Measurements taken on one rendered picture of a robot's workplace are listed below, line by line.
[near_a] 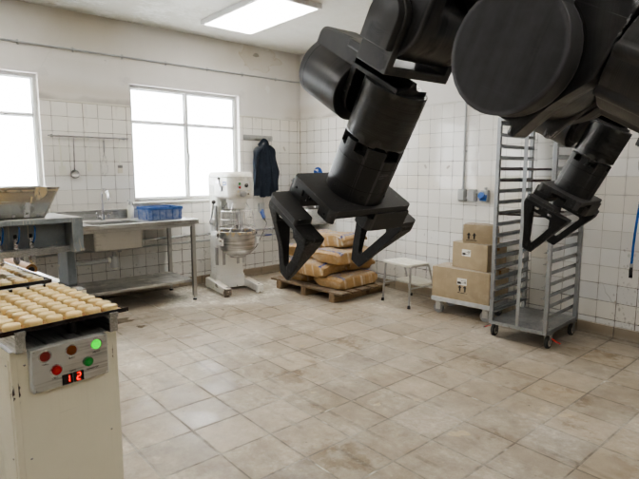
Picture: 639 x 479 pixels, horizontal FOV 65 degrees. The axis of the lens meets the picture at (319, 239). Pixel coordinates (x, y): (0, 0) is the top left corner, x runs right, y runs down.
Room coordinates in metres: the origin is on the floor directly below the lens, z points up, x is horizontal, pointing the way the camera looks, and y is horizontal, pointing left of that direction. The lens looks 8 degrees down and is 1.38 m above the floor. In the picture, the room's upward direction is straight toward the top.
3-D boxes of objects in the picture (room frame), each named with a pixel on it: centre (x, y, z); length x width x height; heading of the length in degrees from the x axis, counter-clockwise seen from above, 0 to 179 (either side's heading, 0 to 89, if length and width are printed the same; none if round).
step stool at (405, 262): (5.31, -0.97, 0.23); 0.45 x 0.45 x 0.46; 33
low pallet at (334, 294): (5.90, -0.11, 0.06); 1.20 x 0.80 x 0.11; 43
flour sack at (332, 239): (5.88, -0.16, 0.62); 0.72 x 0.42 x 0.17; 47
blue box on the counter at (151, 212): (5.49, 1.74, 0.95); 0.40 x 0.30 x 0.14; 134
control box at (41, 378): (1.59, 0.82, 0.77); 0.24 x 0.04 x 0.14; 138
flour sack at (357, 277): (5.69, -0.32, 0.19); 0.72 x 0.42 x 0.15; 135
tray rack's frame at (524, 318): (4.19, -1.83, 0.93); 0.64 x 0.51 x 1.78; 134
